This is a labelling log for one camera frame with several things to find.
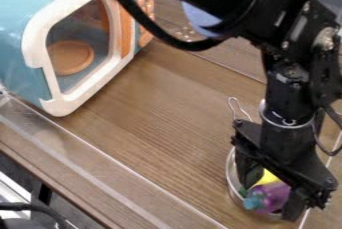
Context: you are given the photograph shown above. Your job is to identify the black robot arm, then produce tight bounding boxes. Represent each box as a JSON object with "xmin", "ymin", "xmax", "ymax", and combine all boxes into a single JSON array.
[{"xmin": 117, "ymin": 0, "xmax": 342, "ymax": 221}]

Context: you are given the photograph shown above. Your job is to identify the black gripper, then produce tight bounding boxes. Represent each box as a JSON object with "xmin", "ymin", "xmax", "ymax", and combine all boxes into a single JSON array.
[{"xmin": 235, "ymin": 122, "xmax": 338, "ymax": 222}]

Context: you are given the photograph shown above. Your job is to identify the orange microwave turntable plate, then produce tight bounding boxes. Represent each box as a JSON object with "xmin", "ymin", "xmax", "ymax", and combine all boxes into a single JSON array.
[{"xmin": 48, "ymin": 40, "xmax": 95, "ymax": 76}]

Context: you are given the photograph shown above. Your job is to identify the purple toy eggplant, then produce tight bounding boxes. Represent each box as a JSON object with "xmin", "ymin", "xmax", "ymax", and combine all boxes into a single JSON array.
[{"xmin": 243, "ymin": 181, "xmax": 290, "ymax": 214}]

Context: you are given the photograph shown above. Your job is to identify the blue toy microwave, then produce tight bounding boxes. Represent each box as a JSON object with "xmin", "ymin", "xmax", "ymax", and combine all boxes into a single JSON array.
[{"xmin": 0, "ymin": 0, "xmax": 152, "ymax": 117}]

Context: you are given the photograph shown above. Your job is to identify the yellow toy banana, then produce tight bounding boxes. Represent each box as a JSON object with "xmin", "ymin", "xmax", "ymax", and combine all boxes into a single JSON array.
[{"xmin": 239, "ymin": 169, "xmax": 279, "ymax": 196}]

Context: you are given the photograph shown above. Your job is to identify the silver pot with wire handle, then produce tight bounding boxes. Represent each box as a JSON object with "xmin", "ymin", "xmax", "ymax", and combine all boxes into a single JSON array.
[{"xmin": 225, "ymin": 97, "xmax": 294, "ymax": 221}]

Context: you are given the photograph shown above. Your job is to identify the black cable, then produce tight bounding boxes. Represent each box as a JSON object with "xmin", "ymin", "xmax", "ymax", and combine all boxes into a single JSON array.
[{"xmin": 0, "ymin": 202, "xmax": 68, "ymax": 229}]

